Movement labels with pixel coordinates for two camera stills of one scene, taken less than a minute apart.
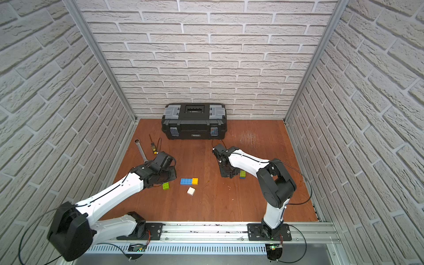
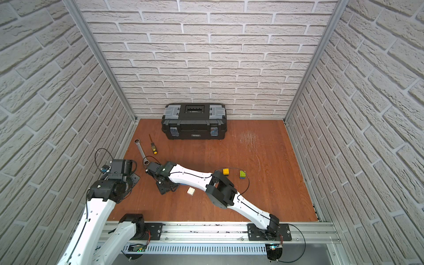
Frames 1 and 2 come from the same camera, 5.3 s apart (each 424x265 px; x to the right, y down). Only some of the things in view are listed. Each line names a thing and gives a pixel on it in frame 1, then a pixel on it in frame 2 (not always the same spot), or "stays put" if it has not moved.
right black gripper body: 227,171 -> 163,188
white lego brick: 191,191 stays put
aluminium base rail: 233,233 stays put
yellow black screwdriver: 153,147 stays put
